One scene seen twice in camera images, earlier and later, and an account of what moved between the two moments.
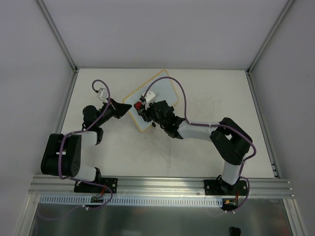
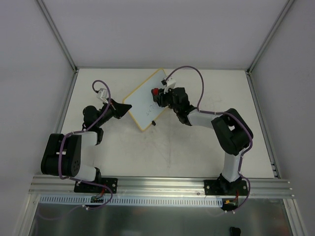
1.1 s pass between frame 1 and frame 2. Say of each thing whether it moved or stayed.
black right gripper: moved
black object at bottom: stayed
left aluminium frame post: stayed
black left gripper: stayed
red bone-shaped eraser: moved
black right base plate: stayed
